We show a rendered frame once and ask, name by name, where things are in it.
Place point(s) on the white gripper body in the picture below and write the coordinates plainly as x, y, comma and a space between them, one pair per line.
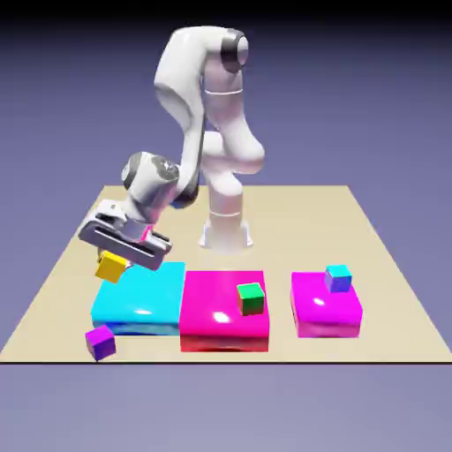
120, 240

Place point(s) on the small yellow cube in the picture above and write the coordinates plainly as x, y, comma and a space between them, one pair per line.
110, 267

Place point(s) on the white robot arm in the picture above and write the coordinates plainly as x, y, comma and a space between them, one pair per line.
219, 106

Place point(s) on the small purple cube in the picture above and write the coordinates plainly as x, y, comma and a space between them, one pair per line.
100, 343

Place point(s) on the small green cube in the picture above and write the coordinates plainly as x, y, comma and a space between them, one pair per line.
251, 298

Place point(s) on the small blue cube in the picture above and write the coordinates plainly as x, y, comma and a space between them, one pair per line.
338, 279

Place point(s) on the large cyan box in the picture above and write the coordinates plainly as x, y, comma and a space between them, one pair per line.
141, 296

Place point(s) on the large pink box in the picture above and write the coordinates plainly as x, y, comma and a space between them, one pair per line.
219, 310

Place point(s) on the large magenta box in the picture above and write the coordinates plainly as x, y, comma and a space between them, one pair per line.
325, 310

